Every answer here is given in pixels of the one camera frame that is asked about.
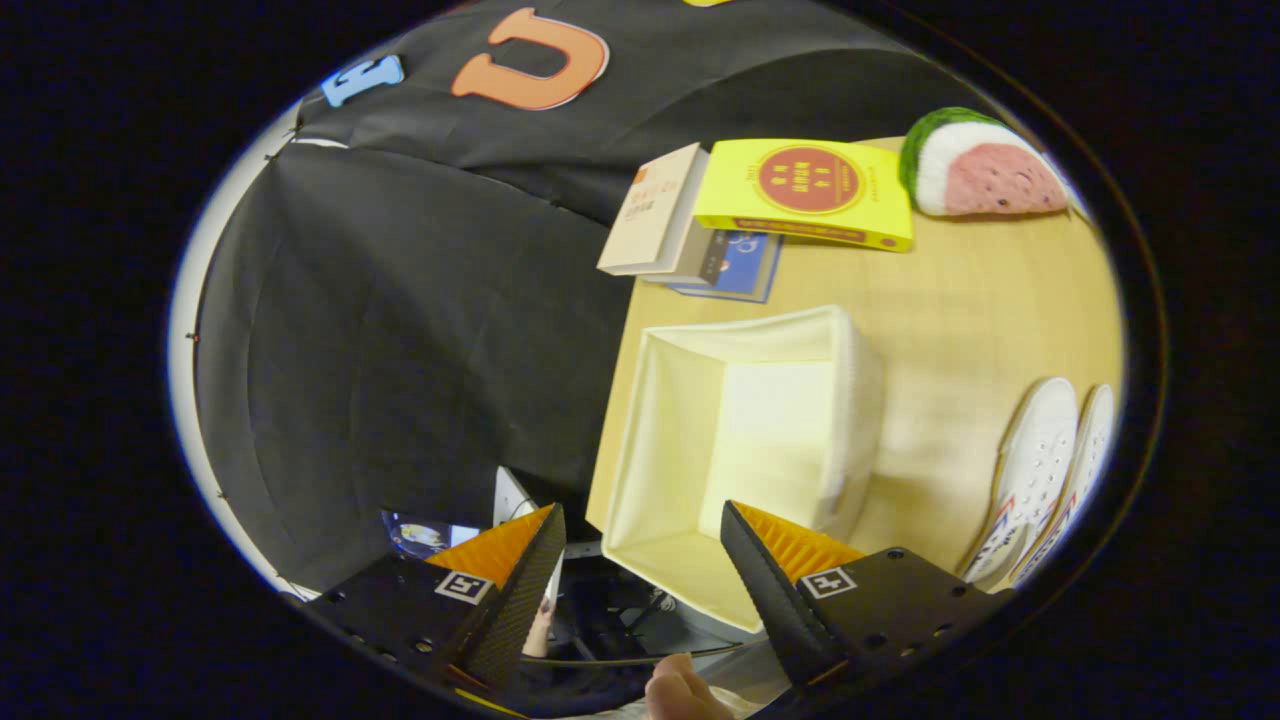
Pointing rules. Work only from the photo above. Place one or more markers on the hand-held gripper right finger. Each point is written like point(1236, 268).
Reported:
point(775, 610)

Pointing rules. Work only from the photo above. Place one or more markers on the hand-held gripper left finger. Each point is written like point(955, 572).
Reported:
point(515, 610)

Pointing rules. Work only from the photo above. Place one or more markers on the cream fabric storage box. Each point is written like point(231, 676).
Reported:
point(760, 430)

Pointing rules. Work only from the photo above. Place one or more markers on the white shoe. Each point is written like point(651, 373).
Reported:
point(1030, 460)
point(1090, 450)

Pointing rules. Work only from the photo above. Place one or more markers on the laptop screen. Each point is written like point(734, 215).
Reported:
point(425, 535)

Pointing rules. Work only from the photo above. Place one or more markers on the blue book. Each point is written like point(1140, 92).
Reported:
point(745, 265)

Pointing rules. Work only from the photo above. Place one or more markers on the white book with dark spine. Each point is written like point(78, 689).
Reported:
point(705, 255)

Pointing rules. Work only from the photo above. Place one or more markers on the beige book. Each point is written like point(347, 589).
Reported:
point(650, 215)

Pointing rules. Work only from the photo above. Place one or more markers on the yellow book with red circle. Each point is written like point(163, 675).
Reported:
point(800, 190)

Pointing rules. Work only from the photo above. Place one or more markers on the watermelon slice plush toy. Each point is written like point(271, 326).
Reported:
point(985, 175)

